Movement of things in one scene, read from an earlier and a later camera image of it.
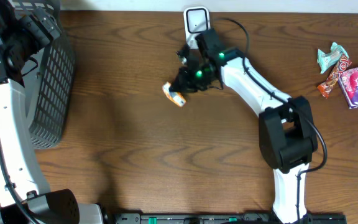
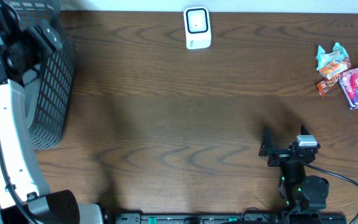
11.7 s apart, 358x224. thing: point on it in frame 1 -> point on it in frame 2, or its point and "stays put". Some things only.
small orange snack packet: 174,97 -> 334,70
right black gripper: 185,86 -> 279,155
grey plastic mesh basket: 48,84 stays put
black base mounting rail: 310,218 stays put
